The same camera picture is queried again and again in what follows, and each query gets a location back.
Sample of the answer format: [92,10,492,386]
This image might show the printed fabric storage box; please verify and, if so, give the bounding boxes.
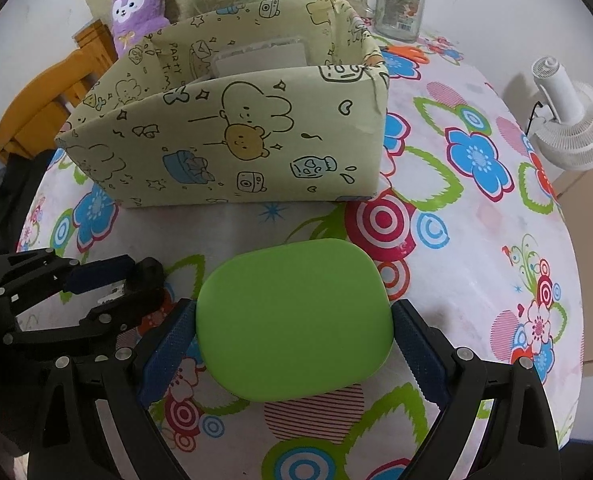
[54,0,390,208]

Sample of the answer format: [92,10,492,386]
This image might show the glass mug jar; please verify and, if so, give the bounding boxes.
[364,0,428,43]

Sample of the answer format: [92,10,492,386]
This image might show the orange-handled scissors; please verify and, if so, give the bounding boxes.
[379,44,432,66]

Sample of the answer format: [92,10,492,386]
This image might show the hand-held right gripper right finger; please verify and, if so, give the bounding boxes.
[391,299,560,480]

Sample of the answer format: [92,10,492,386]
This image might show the floral tablecloth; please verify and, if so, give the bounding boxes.
[16,25,585,480]

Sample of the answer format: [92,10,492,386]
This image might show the white clip fan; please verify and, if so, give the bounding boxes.
[531,56,593,171]

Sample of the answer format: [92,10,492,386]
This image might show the black fan cable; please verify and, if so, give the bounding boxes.
[527,102,552,136]

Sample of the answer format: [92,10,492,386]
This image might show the white remote control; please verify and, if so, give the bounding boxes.
[211,42,308,80]

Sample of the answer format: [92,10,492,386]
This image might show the black clothing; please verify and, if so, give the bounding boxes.
[0,142,52,261]

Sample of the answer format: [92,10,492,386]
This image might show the clear cotton pad packet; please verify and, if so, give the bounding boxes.
[219,35,305,53]

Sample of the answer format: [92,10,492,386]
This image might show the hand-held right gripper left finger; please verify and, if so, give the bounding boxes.
[29,297,200,480]

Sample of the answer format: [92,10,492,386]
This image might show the purple plush bunny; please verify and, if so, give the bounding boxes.
[110,0,171,58]

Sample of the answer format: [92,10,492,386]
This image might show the wooden chair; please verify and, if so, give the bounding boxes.
[0,19,120,161]

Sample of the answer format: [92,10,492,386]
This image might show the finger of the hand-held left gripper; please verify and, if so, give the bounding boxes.
[4,257,166,346]
[0,250,134,311]

